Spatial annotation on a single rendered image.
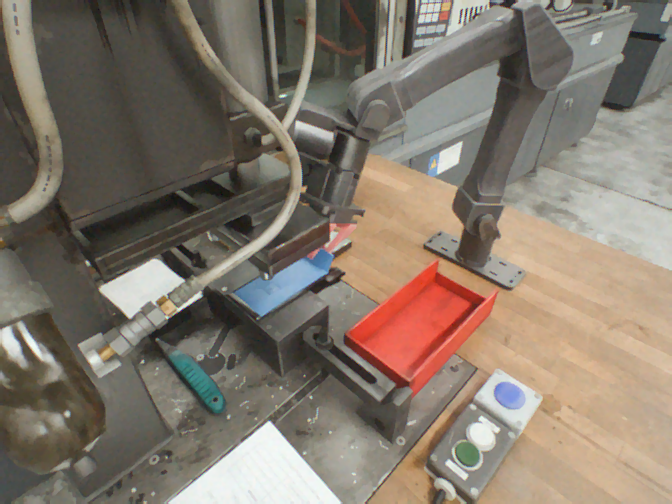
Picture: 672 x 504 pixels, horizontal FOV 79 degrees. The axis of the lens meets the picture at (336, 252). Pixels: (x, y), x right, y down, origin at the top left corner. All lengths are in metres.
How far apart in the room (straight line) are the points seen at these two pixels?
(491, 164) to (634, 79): 4.41
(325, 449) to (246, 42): 0.48
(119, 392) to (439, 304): 0.51
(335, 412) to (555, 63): 0.57
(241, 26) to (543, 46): 0.40
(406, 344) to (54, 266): 0.49
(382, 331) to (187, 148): 0.43
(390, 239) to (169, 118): 0.60
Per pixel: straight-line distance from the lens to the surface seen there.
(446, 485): 0.55
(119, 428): 0.56
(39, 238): 0.39
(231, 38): 0.45
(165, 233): 0.46
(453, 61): 0.63
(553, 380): 0.71
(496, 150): 0.73
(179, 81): 0.40
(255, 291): 0.64
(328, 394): 0.62
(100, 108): 0.38
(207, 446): 0.61
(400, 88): 0.61
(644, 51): 5.06
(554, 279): 0.89
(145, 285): 0.77
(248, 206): 0.51
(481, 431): 0.58
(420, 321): 0.72
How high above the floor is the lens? 1.43
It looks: 38 degrees down
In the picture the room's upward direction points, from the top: straight up
